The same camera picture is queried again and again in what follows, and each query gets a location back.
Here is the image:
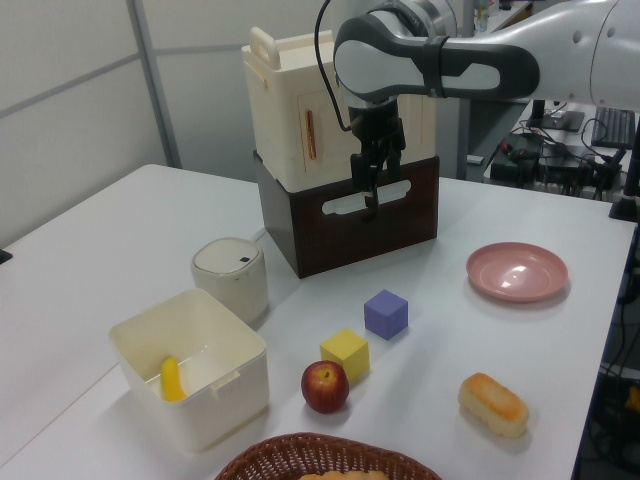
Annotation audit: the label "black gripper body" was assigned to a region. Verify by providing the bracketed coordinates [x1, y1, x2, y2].
[346, 97, 406, 152]

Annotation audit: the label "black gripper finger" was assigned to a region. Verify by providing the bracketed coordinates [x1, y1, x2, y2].
[350, 142, 383, 209]
[383, 141, 406, 179]

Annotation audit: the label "red apple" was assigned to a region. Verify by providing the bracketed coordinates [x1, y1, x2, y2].
[300, 360, 351, 415]

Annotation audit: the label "white plastic container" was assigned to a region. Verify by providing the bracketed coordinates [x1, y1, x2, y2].
[108, 288, 271, 454]

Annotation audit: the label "dark brown wooden box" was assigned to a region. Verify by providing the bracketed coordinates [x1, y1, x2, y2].
[253, 149, 441, 280]

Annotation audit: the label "purple foam cube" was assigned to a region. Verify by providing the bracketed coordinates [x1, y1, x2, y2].
[363, 288, 410, 342]

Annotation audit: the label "black monitor with stand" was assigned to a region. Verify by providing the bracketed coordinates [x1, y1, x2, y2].
[525, 98, 586, 133]

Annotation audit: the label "pink plastic plate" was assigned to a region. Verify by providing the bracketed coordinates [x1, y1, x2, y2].
[465, 241, 570, 304]

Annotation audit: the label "white lidded canister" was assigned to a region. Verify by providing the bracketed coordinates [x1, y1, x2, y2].
[190, 236, 270, 325]

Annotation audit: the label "yellow foam cube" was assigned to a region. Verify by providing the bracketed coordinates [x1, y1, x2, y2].
[319, 327, 371, 385]

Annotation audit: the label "black computer keyboard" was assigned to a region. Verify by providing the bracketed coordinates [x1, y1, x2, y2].
[591, 106, 637, 149]

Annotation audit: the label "toy bread loaf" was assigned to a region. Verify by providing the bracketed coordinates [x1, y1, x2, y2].
[457, 372, 530, 440]

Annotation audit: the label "yellow toy banana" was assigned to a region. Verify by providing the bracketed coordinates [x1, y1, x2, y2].
[159, 355, 188, 403]

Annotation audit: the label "brown wicker basket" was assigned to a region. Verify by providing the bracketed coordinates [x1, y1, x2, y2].
[214, 432, 444, 480]

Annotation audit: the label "bread pieces in basket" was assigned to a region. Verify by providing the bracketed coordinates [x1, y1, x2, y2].
[299, 467, 390, 480]

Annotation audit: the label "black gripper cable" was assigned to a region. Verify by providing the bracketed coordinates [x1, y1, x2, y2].
[313, 0, 354, 133]

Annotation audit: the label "cream toy cabinet with handles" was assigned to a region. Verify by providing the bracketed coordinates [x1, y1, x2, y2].
[241, 27, 437, 192]

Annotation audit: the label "black electronics with cables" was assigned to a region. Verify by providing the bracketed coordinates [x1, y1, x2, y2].
[488, 130, 627, 197]

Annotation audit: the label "black clamp mount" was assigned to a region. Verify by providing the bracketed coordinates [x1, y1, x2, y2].
[607, 147, 640, 222]

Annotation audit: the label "black hanging cable bundle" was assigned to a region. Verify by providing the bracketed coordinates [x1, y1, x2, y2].
[597, 259, 640, 480]

